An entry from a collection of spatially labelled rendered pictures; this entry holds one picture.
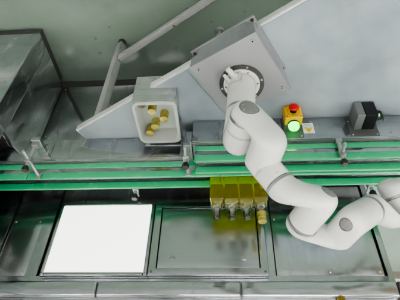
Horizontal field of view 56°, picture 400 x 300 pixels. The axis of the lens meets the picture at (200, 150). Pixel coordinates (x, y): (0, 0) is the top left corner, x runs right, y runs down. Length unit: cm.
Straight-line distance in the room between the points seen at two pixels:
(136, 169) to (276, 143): 79
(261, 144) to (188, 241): 71
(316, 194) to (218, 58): 57
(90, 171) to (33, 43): 86
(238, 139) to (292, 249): 68
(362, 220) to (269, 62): 57
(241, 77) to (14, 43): 139
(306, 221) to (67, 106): 167
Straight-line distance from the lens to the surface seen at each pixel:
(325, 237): 111
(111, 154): 167
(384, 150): 161
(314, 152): 153
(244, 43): 125
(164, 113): 153
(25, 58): 213
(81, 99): 235
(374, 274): 164
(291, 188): 99
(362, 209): 109
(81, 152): 173
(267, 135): 99
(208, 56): 128
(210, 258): 153
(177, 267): 153
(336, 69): 151
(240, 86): 124
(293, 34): 138
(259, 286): 150
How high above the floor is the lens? 191
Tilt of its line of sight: 42 degrees down
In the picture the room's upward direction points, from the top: 178 degrees counter-clockwise
